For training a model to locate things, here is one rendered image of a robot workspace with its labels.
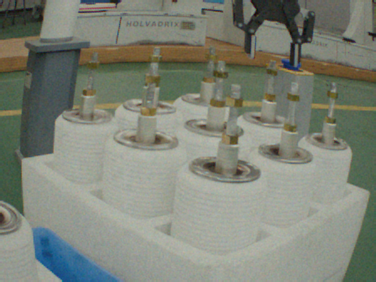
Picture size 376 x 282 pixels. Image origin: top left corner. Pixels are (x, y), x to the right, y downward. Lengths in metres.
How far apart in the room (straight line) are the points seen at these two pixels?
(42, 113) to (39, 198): 0.50
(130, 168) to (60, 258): 0.17
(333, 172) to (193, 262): 0.29
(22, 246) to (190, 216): 0.26
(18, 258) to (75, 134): 0.37
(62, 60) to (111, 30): 1.71
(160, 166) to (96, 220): 0.10
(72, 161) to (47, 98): 0.52
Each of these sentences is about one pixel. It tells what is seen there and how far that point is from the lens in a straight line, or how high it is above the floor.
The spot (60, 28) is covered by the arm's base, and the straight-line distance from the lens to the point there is 1.30.
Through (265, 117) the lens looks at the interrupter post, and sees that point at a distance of 0.91.
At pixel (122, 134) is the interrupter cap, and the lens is 0.75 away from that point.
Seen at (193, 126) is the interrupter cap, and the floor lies 0.25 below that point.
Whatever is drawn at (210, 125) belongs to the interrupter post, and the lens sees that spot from 0.82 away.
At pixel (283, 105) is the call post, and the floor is 0.25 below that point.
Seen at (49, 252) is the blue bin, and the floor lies 0.08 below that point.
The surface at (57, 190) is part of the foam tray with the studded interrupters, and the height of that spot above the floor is 0.17.
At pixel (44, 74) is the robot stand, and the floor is 0.23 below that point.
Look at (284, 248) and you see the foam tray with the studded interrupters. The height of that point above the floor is 0.17.
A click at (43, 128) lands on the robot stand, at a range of 1.32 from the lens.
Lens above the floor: 0.45
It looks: 15 degrees down
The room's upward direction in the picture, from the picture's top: 7 degrees clockwise
